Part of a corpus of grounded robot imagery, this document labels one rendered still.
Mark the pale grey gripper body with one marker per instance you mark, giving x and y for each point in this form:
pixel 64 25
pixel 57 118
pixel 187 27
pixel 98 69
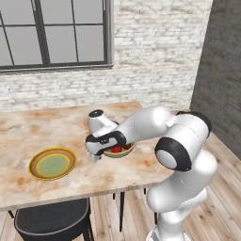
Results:
pixel 94 157

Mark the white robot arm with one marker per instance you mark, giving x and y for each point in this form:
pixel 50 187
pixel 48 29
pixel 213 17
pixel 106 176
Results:
pixel 185 175

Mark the red tomato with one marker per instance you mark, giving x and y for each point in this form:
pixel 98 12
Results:
pixel 116 149

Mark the green rimmed brown bowl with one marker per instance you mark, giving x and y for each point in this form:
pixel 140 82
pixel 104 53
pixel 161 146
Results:
pixel 120 154

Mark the brown chicken drumstick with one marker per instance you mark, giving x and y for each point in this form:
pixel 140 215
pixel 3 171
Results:
pixel 127 146

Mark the yellow rimmed green plate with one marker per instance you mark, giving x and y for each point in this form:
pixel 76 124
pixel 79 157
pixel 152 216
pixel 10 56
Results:
pixel 52 163

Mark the black table leg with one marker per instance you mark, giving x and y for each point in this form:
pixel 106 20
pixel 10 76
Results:
pixel 145 190
pixel 121 210
pixel 155 218
pixel 11 214

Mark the black round stool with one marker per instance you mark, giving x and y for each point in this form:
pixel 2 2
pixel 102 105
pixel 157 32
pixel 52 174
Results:
pixel 50 219

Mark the dark framed window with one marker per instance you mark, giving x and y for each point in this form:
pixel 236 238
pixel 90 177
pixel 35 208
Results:
pixel 56 31

